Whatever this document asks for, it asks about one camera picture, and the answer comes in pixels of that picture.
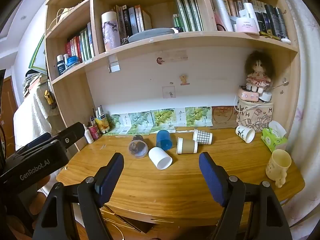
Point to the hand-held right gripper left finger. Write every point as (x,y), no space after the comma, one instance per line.
(110,180)

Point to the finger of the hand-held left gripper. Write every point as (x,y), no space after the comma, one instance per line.
(71,133)
(37,141)

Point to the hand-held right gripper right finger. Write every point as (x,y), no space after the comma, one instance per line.
(212,180)

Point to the clear plastic cup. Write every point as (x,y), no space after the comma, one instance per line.
(137,149)

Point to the brown paper cup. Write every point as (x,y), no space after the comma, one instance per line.
(187,145)

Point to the checkered paper cup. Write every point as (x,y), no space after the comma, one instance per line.
(202,136)

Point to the plain white cup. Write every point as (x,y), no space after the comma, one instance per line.
(160,158)

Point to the white cup with dark print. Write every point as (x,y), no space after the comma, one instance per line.
(245,133)

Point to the blue plastic cup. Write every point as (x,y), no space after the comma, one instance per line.
(164,140)

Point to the small white bottle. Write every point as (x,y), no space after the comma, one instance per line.
(88,134)

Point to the white cloth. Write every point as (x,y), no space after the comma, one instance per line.
(32,120)

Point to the yellow label bottle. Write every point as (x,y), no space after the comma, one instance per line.
(102,123)

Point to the yellow toy figure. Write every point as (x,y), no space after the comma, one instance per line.
(49,97)

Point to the wooden desk drawer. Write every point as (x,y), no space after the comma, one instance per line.
(130,221)

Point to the stack of papers and books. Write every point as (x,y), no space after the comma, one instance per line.
(33,80)

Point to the brown cardboard card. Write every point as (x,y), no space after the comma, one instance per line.
(223,117)

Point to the cream yellow mug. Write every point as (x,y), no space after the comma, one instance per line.
(277,165)

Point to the dark ink bottle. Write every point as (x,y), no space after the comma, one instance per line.
(60,65)

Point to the blue lidded jar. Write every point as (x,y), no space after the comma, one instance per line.
(73,61)

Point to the green tissue box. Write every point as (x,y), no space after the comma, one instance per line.
(273,137)

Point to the patterned fabric storage box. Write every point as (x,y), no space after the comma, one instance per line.
(255,116)

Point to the green framed picture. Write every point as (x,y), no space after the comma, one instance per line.
(37,55)

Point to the row of red and green books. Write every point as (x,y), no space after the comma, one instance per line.
(81,45)

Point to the white round device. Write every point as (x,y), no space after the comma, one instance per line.
(266,96)

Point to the bear sticker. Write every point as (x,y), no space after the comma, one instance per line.
(184,79)

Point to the white purple printed cylinder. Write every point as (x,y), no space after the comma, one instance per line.
(110,30)

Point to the brown round sticker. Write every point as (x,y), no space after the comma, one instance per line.
(160,60)

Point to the rag doll with brown hair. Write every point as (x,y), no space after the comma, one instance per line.
(258,72)

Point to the wooden bookshelf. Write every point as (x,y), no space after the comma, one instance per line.
(150,42)

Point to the white floral curtain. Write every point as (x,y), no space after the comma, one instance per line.
(308,105)

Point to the grey zip case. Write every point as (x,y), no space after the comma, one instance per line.
(150,33)

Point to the row of dark and white books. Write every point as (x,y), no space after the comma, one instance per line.
(132,20)

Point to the pink cream jar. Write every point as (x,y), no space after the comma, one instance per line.
(247,25)

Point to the white tube bottle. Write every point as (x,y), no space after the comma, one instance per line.
(222,12)

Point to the white pump bottle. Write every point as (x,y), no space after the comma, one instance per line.
(249,9)

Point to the long row of mixed books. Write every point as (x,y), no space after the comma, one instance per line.
(262,12)

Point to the clear wall hook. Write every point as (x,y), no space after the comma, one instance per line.
(168,92)

